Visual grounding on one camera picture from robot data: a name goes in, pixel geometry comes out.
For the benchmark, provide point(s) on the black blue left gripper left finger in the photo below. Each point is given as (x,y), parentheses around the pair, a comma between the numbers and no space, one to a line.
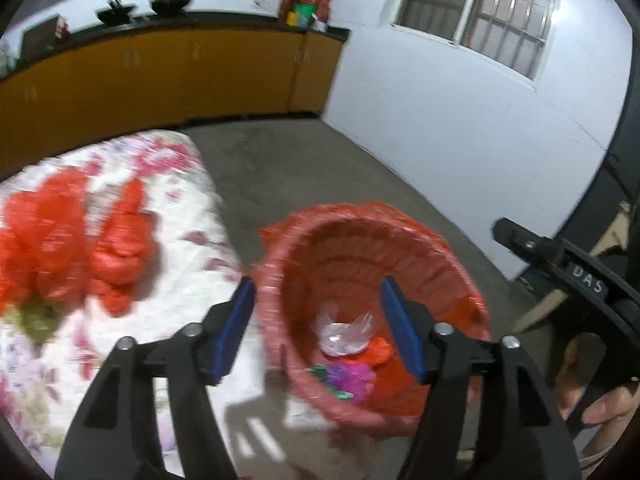
(114,434)

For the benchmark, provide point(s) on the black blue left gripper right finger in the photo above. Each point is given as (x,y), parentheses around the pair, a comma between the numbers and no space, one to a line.
(521,434)

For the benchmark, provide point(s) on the green plastic bag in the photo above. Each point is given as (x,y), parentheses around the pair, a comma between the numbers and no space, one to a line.
(322,373)

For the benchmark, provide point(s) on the white plastic bag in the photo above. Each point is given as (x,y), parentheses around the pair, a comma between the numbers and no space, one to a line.
(338,339)

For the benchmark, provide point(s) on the large red plastic bag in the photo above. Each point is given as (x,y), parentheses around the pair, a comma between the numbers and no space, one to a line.
(48,254)

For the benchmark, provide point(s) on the red lined trash basket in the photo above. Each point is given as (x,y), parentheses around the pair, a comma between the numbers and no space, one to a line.
(336,256)

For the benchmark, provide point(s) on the lower wooden kitchen cabinets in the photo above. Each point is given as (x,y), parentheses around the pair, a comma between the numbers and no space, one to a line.
(106,82)

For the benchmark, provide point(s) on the right hand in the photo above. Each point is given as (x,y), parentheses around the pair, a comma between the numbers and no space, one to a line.
(605,399)

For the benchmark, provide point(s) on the floral tablecloth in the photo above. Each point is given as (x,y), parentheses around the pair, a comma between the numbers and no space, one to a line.
(49,356)

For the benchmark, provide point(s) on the window with grille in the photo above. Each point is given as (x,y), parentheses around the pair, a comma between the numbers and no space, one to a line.
(513,33)

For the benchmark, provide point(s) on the dark cutting board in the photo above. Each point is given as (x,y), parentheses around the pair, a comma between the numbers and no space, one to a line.
(39,39)

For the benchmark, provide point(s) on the red bottle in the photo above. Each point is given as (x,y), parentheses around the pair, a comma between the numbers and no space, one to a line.
(61,31)

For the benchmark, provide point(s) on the black pot with ladle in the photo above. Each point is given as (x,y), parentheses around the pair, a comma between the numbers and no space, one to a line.
(116,13)

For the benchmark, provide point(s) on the red bag of containers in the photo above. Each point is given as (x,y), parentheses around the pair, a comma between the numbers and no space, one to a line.
(306,14)

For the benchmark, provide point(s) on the black wok with lid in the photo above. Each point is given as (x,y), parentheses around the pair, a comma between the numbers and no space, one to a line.
(169,7)

